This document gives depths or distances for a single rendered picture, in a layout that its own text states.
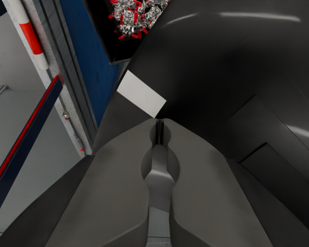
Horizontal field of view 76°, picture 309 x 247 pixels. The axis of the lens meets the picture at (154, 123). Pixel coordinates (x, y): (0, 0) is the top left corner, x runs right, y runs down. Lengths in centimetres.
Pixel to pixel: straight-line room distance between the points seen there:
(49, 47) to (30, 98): 127
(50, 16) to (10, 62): 130
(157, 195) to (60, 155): 103
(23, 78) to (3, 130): 42
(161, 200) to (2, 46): 151
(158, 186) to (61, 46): 30
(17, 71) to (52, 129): 54
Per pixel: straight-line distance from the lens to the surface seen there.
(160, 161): 16
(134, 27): 30
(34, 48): 36
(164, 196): 19
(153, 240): 93
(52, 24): 38
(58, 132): 130
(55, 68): 39
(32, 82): 170
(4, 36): 156
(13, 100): 167
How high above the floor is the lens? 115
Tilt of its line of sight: 42 degrees down
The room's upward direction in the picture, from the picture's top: 178 degrees counter-clockwise
